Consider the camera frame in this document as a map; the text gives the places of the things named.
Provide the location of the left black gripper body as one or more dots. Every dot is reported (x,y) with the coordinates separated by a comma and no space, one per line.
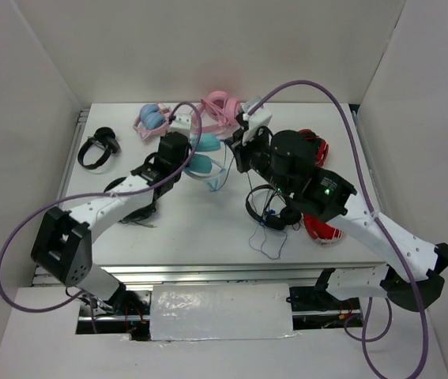
(185,159)

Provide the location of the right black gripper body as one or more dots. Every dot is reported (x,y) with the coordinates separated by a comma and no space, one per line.
(255,155)

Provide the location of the teal cat ear headphones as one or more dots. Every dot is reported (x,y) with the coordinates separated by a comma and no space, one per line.
(204,168)

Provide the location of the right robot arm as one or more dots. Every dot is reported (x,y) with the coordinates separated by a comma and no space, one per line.
(410,275)

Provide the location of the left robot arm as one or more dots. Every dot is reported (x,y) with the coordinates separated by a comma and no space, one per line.
(63,245)

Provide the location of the pink blue cat headphones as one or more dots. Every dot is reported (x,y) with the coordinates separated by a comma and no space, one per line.
(152,121)

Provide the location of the red black headphones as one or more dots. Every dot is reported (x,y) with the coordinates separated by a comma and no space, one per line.
(320,145)

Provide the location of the black headphones back left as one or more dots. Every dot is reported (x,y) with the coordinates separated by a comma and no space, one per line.
(105,140)

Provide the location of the red white headphones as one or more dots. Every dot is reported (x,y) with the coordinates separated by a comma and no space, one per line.
(320,232)

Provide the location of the pink gaming headset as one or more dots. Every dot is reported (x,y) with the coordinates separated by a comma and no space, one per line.
(222,109)

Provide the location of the black headset with microphone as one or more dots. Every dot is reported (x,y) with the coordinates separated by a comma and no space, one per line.
(140,214)

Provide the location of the white foil-covered panel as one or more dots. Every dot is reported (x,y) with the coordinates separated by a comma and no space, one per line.
(220,312)

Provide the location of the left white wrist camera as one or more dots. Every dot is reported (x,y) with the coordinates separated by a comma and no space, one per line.
(180,124)

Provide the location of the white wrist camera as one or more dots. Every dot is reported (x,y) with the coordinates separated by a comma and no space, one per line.
(180,124)
(250,123)

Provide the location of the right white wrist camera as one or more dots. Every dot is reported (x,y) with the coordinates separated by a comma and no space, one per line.
(250,123)

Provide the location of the black headphones with blue cable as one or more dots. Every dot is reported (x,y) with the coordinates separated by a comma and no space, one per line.
(278,221)

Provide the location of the aluminium rail frame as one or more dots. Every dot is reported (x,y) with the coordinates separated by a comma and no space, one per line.
(196,235)

